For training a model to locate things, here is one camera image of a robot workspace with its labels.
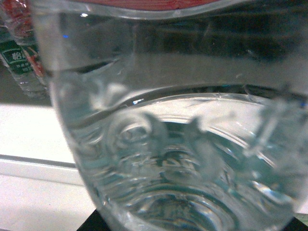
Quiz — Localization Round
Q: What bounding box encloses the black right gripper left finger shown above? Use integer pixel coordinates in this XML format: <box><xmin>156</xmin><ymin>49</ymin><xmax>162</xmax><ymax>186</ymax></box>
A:
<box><xmin>77</xmin><ymin>210</ymin><xmax>108</xmax><ymax>231</ymax></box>

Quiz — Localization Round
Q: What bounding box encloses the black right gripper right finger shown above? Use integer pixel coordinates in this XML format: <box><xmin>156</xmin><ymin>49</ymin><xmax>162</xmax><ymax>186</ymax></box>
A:
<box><xmin>287</xmin><ymin>213</ymin><xmax>308</xmax><ymax>231</ymax></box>

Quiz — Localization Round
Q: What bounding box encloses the clear water bottle green label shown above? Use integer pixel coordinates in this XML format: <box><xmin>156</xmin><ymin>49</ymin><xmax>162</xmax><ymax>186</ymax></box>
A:
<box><xmin>30</xmin><ymin>0</ymin><xmax>308</xmax><ymax>231</ymax></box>

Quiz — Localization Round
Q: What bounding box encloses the white metal shelf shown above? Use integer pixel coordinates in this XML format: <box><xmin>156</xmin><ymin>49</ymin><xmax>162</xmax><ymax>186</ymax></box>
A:
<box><xmin>0</xmin><ymin>64</ymin><xmax>94</xmax><ymax>231</ymax></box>

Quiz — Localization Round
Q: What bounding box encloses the water bottle barcode label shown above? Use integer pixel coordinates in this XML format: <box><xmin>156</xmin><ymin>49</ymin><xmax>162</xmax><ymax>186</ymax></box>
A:
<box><xmin>0</xmin><ymin>0</ymin><xmax>48</xmax><ymax>99</ymax></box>

